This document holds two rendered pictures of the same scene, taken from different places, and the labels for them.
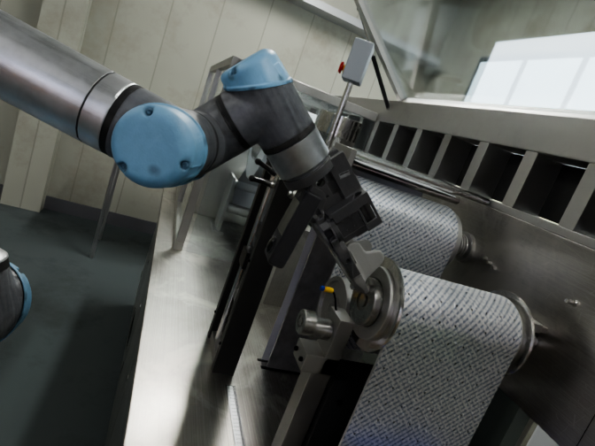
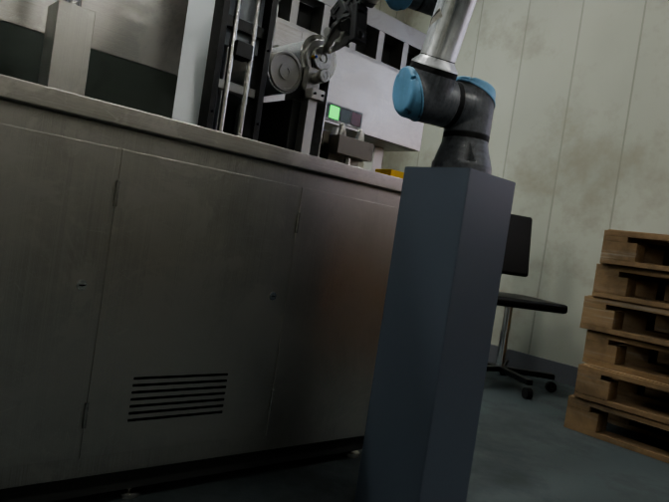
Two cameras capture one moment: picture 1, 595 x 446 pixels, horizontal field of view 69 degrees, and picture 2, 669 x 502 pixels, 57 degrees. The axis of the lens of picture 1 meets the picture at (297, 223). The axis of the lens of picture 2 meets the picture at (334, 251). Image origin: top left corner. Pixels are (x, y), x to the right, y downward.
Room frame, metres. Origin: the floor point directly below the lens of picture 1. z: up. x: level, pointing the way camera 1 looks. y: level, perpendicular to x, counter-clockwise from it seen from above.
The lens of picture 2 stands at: (1.25, 1.71, 0.70)
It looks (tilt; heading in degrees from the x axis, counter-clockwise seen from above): 1 degrees down; 248
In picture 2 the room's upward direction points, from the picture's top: 8 degrees clockwise
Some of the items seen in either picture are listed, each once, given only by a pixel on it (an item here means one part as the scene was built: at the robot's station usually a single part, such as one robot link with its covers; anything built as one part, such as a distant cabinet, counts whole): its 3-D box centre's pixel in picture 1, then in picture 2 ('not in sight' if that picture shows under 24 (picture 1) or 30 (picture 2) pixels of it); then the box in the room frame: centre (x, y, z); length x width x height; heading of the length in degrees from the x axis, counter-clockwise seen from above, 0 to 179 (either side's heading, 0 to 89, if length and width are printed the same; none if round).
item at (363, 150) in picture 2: not in sight; (318, 148); (0.53, -0.37, 1.00); 0.40 x 0.16 x 0.06; 110
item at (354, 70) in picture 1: (355, 61); not in sight; (1.18, 0.00, 1.66); 0.07 x 0.07 x 0.10; 84
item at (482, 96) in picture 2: not in sight; (468, 108); (0.41, 0.39, 1.07); 0.13 x 0.12 x 0.14; 3
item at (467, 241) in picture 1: (452, 243); not in sight; (0.98, -0.34, 1.34); 0.07 x 0.07 x 0.07; 20
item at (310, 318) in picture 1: (305, 322); (323, 76); (0.65, -0.07, 1.18); 0.04 x 0.02 x 0.04; 20
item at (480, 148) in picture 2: not in sight; (463, 154); (0.41, 0.39, 0.95); 0.15 x 0.15 x 0.10
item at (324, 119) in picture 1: (337, 126); not in sight; (1.36, -0.01, 1.50); 0.14 x 0.14 x 0.06
